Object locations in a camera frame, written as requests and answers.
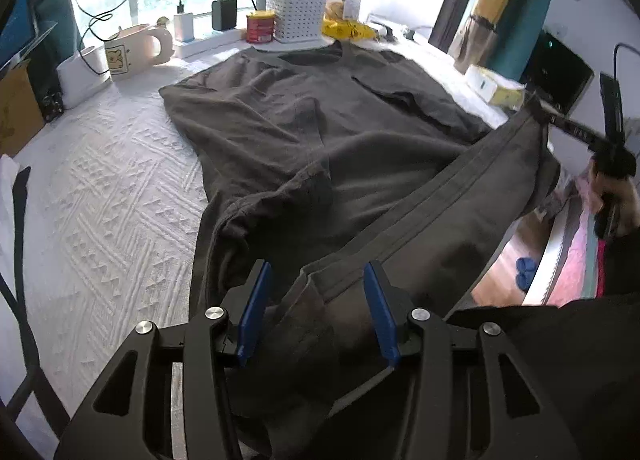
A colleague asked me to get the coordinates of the dark grey t-shirt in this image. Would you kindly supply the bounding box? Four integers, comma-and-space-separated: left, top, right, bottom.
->
158, 38, 561, 460

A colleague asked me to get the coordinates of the person right hand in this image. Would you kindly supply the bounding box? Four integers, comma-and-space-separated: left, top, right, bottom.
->
588, 159, 639, 240

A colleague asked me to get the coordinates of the yellow tissue box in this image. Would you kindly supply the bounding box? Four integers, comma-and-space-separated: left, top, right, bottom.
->
464, 64, 526, 110

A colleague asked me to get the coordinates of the yellow duck snack bag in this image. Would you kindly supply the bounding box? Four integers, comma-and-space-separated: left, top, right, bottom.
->
321, 18, 378, 41

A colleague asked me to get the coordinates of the clear jar white lid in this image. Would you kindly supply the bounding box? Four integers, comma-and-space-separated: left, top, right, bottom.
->
326, 0, 361, 21

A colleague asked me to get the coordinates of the white garment black trim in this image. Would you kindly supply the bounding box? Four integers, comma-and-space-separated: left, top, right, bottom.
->
1, 154, 70, 438

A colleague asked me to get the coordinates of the white power strip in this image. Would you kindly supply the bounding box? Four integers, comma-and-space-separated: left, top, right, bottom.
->
174, 29, 246, 59

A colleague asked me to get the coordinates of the white perforated plastic basket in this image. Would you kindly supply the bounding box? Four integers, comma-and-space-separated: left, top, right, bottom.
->
267, 0, 326, 43

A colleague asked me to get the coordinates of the cream cartoon mug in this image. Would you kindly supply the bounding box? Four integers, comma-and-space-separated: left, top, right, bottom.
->
104, 24, 174, 81

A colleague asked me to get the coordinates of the white desk lamp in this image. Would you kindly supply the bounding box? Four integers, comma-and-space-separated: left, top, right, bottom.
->
56, 46, 111, 110

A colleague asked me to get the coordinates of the red tin can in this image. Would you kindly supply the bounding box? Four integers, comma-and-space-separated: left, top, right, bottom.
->
246, 10, 276, 44

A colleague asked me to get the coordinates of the white usb charger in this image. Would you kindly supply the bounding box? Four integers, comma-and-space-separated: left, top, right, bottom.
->
174, 4, 194, 43

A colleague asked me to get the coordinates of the brown cardboard box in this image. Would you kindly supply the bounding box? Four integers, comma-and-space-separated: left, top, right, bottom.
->
0, 61, 44, 157

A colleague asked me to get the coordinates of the black power adapter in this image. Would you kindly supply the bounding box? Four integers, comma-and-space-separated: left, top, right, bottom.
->
212, 0, 238, 32

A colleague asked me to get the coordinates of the blue screen tablet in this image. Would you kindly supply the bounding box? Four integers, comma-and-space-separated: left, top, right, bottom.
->
0, 0, 58, 74

